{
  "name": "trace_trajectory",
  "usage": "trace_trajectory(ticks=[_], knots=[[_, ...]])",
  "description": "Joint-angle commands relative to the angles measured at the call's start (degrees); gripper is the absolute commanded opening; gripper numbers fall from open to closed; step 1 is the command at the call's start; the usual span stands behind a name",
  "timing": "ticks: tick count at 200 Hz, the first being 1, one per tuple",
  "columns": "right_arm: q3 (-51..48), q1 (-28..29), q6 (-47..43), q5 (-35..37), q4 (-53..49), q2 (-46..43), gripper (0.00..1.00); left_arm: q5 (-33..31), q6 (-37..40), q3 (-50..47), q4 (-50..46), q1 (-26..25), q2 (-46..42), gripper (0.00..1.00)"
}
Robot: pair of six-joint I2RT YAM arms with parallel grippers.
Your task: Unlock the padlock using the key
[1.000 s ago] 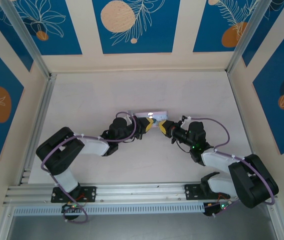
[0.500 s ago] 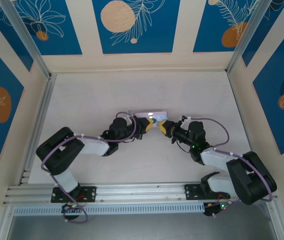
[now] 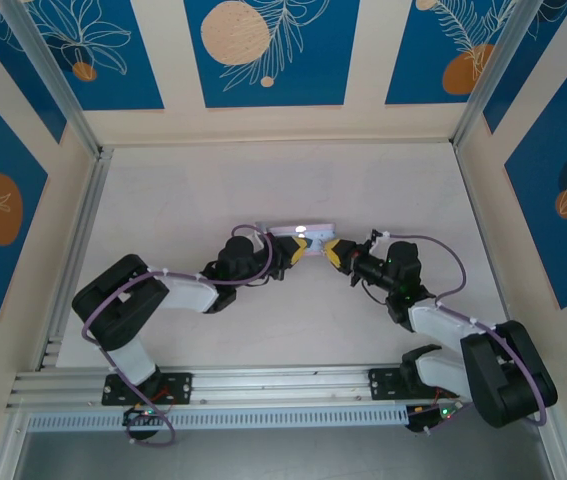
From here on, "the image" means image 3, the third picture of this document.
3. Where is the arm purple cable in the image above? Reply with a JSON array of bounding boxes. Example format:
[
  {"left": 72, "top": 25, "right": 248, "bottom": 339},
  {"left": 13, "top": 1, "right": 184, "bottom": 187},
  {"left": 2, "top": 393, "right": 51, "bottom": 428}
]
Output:
[
  {"left": 80, "top": 223, "right": 275, "bottom": 447},
  {"left": 375, "top": 230, "right": 549, "bottom": 436}
]

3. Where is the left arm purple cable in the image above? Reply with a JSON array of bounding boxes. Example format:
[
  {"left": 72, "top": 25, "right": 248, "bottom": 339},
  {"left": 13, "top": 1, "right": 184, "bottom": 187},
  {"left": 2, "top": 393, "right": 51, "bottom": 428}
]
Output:
[{"left": 80, "top": 223, "right": 275, "bottom": 447}]

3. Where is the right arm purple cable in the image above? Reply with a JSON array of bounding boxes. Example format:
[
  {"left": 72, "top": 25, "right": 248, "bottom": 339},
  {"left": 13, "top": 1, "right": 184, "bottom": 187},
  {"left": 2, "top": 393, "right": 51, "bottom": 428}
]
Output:
[{"left": 375, "top": 230, "right": 549, "bottom": 436}]

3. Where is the grey slotted cable duct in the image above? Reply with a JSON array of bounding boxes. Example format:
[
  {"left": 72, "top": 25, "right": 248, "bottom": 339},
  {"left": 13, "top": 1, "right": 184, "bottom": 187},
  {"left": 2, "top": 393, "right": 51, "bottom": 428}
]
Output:
[{"left": 26, "top": 405, "right": 412, "bottom": 432}]

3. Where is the aluminium frame post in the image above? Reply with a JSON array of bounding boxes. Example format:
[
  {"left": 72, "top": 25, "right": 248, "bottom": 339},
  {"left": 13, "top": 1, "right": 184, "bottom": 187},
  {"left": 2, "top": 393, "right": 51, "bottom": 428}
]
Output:
[
  {"left": 451, "top": 0, "right": 540, "bottom": 149},
  {"left": 0, "top": 0, "right": 103, "bottom": 154}
]

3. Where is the small control circuit board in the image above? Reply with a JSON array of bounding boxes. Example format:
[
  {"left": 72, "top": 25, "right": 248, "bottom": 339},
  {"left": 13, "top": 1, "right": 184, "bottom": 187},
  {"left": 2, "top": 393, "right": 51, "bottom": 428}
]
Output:
[
  {"left": 122, "top": 404, "right": 165, "bottom": 427},
  {"left": 406, "top": 402, "right": 465, "bottom": 434}
]

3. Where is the pastel cartoon print tin box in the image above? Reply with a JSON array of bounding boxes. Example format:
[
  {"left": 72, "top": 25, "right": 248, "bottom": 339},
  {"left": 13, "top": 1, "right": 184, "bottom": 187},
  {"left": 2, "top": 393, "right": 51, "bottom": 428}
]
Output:
[{"left": 265, "top": 221, "right": 338, "bottom": 257}]

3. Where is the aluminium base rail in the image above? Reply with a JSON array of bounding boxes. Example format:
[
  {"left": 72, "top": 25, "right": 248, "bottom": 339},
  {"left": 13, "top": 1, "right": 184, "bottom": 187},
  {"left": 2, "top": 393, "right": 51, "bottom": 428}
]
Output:
[{"left": 6, "top": 366, "right": 472, "bottom": 412}]

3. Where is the aluminium floor side rail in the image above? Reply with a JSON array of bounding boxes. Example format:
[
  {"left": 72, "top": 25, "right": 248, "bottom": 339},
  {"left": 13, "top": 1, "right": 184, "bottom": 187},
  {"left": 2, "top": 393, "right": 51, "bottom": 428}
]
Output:
[
  {"left": 453, "top": 143, "right": 567, "bottom": 480},
  {"left": 35, "top": 147, "right": 114, "bottom": 372}
]

